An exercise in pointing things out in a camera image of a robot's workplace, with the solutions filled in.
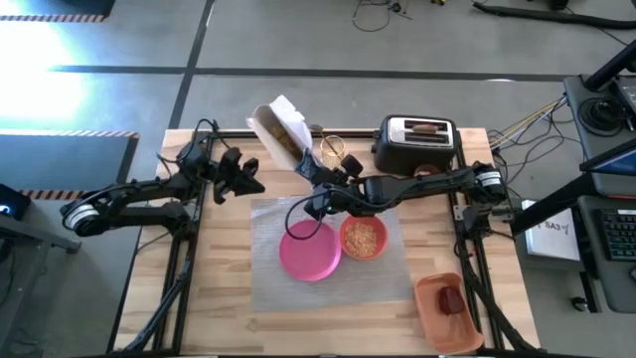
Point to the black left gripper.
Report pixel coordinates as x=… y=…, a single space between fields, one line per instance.
x=228 y=171

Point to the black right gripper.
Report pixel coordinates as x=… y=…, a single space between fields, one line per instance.
x=343 y=194

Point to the blue cereal box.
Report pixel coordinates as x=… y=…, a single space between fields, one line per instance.
x=278 y=134

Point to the orange bowl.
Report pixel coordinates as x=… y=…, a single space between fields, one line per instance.
x=380 y=224

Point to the pink plastic plate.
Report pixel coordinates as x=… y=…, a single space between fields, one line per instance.
x=310 y=258

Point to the brown toast slice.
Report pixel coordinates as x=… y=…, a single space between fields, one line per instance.
x=425 y=128

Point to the orange rectangular plastic bin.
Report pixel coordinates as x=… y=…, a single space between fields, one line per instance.
x=447 y=333

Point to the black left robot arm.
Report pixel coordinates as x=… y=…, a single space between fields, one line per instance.
x=139 y=191

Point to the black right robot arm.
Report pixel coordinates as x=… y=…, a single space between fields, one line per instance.
x=427 y=184

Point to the golden cereal flakes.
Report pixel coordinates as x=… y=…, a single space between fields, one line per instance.
x=361 y=239

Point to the black toaster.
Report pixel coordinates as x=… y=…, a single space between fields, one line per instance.
x=397 y=154

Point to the grey woven placemat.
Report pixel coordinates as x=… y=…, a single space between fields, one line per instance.
x=268 y=293

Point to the dark red jam jar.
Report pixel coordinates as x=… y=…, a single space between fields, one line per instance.
x=450 y=301

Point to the black hazard-striped floor mat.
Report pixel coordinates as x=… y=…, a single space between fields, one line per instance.
x=84 y=6
x=59 y=164

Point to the white paper box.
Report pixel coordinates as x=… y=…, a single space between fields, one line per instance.
x=551 y=238

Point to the dark grey equipment cart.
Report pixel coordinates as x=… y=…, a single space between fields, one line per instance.
x=20 y=233

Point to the grey office desk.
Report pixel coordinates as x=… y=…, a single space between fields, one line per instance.
x=586 y=144

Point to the black computer mouse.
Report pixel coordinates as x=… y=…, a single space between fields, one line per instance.
x=580 y=304

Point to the dark laptop screen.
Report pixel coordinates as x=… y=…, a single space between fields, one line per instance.
x=616 y=164

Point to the black backlit keyboard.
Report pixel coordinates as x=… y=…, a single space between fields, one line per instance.
x=621 y=233

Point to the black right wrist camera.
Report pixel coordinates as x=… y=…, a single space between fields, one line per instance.
x=353 y=165

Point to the black aluminium table frame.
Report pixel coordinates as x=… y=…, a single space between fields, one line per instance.
x=359 y=133

